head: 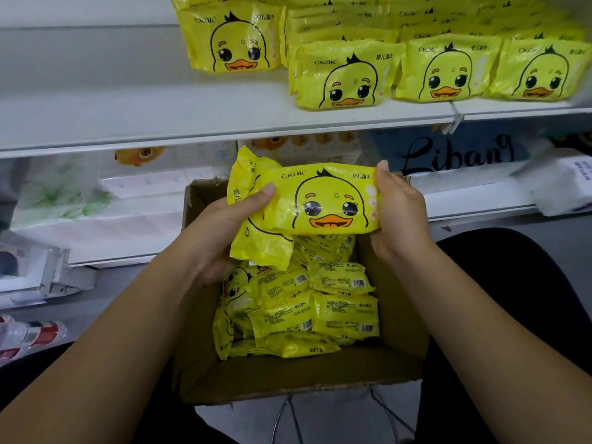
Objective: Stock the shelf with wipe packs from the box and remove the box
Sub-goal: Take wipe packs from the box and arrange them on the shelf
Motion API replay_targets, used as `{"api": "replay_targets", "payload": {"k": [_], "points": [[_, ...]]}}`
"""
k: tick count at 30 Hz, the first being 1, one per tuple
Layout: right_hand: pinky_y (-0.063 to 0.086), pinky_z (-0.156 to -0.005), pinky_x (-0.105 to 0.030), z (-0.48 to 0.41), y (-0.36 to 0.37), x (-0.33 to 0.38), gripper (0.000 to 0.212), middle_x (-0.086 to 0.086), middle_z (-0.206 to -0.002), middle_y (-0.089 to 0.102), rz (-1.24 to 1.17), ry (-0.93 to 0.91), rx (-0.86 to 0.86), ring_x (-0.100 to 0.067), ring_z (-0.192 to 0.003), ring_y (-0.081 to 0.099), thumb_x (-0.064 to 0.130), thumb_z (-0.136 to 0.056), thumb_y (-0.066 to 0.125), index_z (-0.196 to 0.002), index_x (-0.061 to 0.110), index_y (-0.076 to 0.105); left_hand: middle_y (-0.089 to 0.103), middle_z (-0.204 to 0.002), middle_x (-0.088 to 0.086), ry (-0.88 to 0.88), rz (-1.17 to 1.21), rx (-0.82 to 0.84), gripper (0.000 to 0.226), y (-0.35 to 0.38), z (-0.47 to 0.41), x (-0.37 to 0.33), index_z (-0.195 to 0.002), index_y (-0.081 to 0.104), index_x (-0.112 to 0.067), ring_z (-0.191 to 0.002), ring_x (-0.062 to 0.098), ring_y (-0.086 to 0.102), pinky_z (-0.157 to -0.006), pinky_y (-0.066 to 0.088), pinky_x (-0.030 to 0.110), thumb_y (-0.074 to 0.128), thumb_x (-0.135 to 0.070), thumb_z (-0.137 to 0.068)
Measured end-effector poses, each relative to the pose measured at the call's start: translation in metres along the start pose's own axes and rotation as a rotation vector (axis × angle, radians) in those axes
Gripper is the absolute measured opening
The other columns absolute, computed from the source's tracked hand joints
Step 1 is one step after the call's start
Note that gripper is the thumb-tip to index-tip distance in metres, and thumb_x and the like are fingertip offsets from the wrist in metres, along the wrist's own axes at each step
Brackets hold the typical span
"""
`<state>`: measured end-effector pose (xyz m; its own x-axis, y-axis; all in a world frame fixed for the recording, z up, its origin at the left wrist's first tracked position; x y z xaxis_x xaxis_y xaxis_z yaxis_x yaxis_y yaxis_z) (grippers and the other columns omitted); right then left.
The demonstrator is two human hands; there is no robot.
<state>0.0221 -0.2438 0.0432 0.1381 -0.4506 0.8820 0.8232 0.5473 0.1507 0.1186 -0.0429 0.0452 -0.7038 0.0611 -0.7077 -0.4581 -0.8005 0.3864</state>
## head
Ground person's right hand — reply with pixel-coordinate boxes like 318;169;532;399
369;160;436;269

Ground person's left hand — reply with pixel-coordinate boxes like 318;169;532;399
178;182;277;286

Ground yellow duck wipes packet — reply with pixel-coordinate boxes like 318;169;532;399
227;145;295;272
259;162;382;236

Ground person's right forearm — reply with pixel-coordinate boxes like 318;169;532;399
391;245;592;444

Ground person's left forearm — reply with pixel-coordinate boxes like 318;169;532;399
0;242;211;444

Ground white pack orange duck print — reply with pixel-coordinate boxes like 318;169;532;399
237;130;371;167

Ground blue pack black script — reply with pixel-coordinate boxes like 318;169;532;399
363;119;532;181

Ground white plastic tag clip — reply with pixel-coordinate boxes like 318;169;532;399
440;101;464;136

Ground white tissue pack orange fish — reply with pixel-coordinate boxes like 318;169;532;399
98;142;239;200

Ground pile of yellow packs in carton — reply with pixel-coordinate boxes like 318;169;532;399
212;233;381;361

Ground rows of yellow shelved wipes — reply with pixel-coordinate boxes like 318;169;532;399
172;0;592;111

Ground person's right leg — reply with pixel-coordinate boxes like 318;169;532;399
414;227;592;444

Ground plain white tissue pack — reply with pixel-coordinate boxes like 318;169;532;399
512;148;592;218

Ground brown cardboard box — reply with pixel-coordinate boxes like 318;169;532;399
172;173;430;406

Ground white tissue pack green leaves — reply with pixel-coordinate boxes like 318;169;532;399
10;152;186;229

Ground red and white tube pack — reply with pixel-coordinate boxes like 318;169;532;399
0;314;68;367

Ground metal wire stool frame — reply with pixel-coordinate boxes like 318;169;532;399
270;387;417;444

